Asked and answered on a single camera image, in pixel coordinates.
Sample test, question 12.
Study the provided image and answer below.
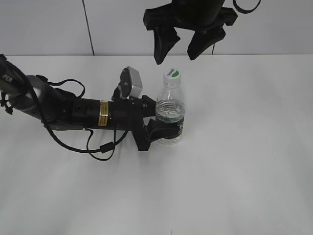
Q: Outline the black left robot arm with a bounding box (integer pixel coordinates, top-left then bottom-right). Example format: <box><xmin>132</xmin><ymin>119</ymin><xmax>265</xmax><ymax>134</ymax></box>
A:
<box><xmin>0</xmin><ymin>55</ymin><xmax>181</xmax><ymax>151</ymax></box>

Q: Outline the clear water bottle green label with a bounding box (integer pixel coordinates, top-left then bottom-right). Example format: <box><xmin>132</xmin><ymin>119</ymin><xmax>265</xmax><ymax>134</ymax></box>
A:
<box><xmin>156</xmin><ymin>82</ymin><xmax>185</xmax><ymax>145</ymax></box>

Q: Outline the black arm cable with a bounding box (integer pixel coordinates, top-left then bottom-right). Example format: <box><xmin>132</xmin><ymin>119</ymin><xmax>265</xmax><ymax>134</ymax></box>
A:
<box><xmin>232</xmin><ymin>0</ymin><xmax>262</xmax><ymax>15</ymax></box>
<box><xmin>0</xmin><ymin>56</ymin><xmax>129</xmax><ymax>162</ymax></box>

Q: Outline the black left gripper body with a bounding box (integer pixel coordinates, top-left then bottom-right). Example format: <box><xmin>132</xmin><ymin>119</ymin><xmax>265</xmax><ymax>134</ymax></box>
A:
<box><xmin>111</xmin><ymin>86</ymin><xmax>156</xmax><ymax>151</ymax></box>

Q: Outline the white green bottle cap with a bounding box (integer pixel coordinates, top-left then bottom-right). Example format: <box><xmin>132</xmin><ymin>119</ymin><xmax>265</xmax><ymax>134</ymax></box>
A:
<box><xmin>163</xmin><ymin>68</ymin><xmax>181</xmax><ymax>86</ymax></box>

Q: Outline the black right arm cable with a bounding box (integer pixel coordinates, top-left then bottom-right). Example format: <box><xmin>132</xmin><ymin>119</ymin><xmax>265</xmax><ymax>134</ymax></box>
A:
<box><xmin>232</xmin><ymin>0</ymin><xmax>262</xmax><ymax>15</ymax></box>

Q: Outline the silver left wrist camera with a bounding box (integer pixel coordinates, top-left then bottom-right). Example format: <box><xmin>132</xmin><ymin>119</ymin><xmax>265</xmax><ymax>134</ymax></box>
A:
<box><xmin>119</xmin><ymin>66</ymin><xmax>143</xmax><ymax>98</ymax></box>

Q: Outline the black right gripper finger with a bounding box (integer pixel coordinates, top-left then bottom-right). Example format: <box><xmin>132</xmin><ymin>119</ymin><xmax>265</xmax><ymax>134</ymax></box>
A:
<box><xmin>187</xmin><ymin>26</ymin><xmax>225</xmax><ymax>60</ymax></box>
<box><xmin>153</xmin><ymin>26</ymin><xmax>180</xmax><ymax>65</ymax></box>

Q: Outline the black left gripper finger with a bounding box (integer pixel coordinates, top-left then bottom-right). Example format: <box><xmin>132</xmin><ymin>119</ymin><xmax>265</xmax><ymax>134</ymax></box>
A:
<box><xmin>145</xmin><ymin>119</ymin><xmax>182</xmax><ymax>143</ymax></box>

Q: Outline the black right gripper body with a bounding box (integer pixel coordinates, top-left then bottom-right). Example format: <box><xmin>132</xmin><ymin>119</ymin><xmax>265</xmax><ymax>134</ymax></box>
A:
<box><xmin>143</xmin><ymin>0</ymin><xmax>238</xmax><ymax>31</ymax></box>

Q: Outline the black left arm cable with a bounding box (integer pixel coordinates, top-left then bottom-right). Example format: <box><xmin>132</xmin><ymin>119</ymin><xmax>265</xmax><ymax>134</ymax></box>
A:
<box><xmin>0</xmin><ymin>56</ymin><xmax>129</xmax><ymax>162</ymax></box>

